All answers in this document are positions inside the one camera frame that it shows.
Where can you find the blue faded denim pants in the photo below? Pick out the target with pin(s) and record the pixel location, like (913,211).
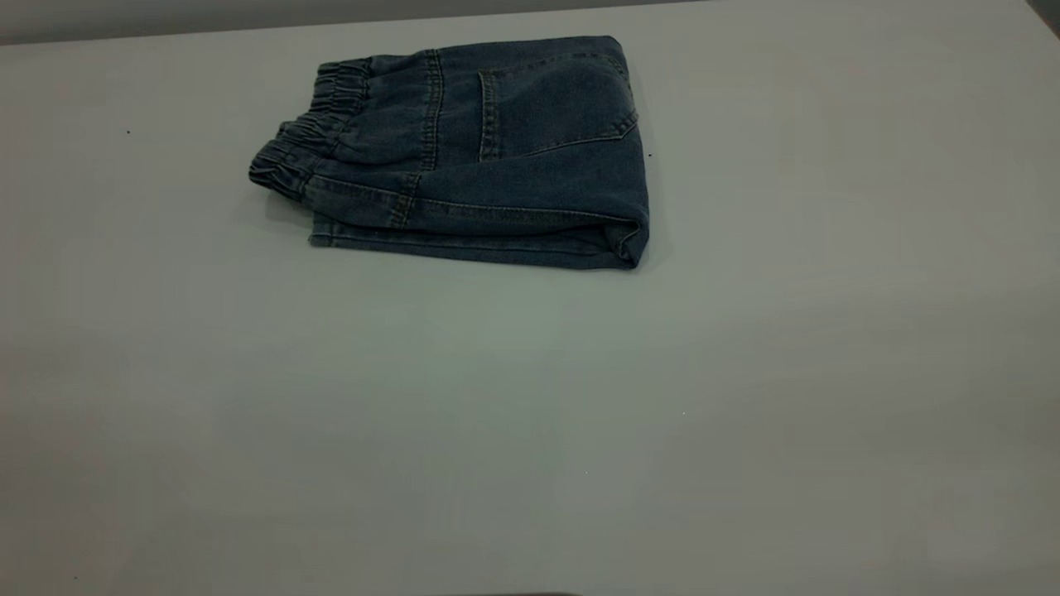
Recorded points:
(497,165)

